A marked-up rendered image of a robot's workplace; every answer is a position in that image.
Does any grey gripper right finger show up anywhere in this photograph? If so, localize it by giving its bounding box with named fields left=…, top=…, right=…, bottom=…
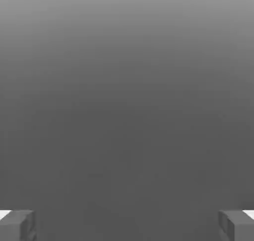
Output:
left=217, top=209, right=254, bottom=241

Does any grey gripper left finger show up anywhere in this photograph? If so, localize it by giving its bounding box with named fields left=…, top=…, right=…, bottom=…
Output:
left=0, top=209, right=37, bottom=241

